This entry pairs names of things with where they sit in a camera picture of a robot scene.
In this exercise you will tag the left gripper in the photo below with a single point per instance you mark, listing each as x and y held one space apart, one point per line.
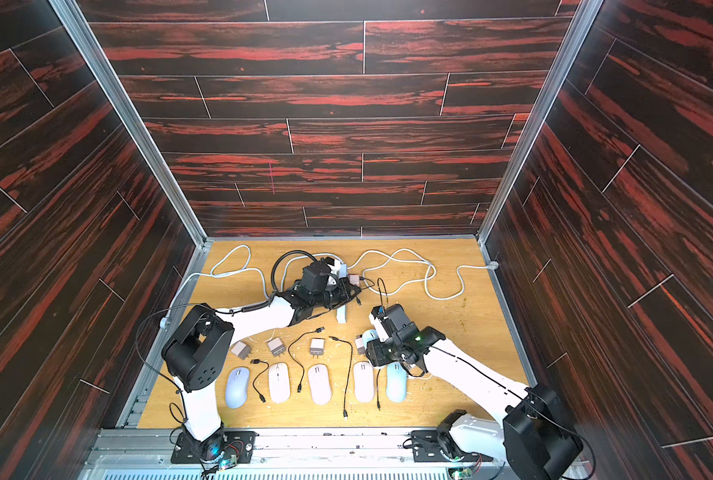
343 285

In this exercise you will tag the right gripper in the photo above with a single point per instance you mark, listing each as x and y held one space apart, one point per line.
379 352

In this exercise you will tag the light blue mouse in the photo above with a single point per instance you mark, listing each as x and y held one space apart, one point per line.
369 335
396 382

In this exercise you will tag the pink mouse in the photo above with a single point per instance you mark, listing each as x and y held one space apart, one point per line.
279 382
319 382
364 388

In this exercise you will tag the pink charger adapter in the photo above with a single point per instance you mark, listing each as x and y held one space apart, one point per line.
276 346
241 350

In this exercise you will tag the white mouse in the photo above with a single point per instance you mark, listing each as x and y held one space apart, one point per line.
237 386

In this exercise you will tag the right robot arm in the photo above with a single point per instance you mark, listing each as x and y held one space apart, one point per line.
532 434

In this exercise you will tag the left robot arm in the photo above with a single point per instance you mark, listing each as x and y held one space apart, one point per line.
195 353

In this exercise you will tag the white power strip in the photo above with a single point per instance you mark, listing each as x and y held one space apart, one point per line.
341 312

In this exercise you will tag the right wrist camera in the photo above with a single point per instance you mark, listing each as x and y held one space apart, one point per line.
381 323

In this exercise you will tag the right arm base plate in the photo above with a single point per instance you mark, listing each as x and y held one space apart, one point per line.
425 446

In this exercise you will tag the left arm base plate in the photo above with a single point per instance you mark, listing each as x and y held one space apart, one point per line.
227 447

